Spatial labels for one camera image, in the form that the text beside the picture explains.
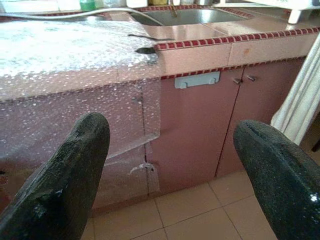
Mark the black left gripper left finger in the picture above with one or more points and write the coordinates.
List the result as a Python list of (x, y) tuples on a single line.
[(55, 190)]

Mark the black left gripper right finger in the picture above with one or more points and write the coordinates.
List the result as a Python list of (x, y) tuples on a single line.
[(287, 187)]

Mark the white hanging towel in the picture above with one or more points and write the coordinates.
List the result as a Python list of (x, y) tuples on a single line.
[(297, 105)]

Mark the pink cabinet door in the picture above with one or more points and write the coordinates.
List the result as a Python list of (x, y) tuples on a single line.
[(190, 137), (257, 105)]

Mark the clear bubble wrap sheet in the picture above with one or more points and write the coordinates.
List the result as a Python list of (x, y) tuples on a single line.
[(62, 50)]

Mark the short black tape strip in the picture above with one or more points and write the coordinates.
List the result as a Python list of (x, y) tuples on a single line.
[(146, 50)]

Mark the long black tape strip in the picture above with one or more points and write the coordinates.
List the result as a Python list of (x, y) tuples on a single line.
[(150, 38)]

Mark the steel sink basin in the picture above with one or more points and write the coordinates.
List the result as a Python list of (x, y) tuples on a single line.
[(195, 17)]

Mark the white detergent bottle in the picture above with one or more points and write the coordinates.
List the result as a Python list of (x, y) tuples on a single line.
[(136, 3)]

